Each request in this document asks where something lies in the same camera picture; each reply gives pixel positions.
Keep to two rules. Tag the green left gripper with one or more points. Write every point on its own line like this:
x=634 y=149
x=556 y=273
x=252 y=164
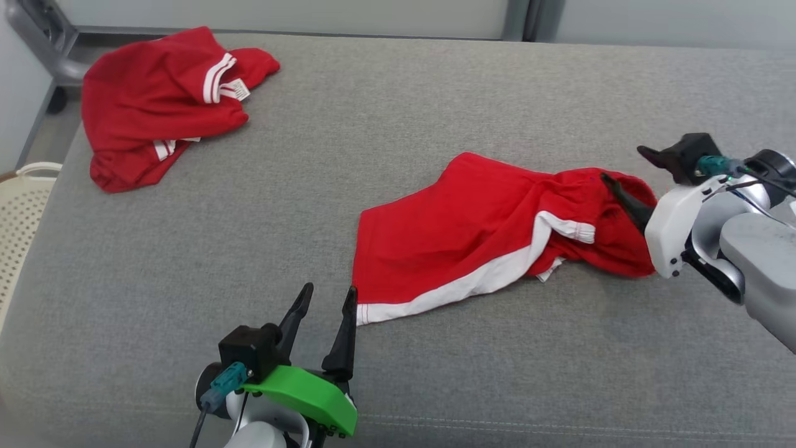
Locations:
x=311 y=395

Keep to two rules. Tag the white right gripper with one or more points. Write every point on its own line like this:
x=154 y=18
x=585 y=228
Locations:
x=671 y=218

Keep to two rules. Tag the red shorts with white trim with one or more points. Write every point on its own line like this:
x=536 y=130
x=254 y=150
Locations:
x=448 y=236

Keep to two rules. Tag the red shirt with white sleeves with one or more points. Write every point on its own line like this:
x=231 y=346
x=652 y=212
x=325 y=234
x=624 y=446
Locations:
x=143 y=106

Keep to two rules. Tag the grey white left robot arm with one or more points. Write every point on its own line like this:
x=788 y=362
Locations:
x=261 y=435

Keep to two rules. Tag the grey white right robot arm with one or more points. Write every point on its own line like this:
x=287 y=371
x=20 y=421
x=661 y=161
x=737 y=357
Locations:
x=758 y=261

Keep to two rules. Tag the cream perforated laundry basket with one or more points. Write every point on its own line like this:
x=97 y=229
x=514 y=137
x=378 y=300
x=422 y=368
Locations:
x=22 y=224

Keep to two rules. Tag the grey metal wheeled stand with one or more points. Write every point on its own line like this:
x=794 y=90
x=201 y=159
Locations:
x=50 y=43

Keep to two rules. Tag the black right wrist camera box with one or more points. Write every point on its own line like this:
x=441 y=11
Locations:
x=693 y=149

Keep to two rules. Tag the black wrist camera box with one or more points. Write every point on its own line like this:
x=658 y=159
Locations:
x=249 y=348
x=693 y=149

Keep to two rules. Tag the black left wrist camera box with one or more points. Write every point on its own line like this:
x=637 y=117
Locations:
x=249 y=348

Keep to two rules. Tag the grey partition post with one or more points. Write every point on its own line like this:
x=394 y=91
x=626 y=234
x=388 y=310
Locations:
x=544 y=18
x=516 y=18

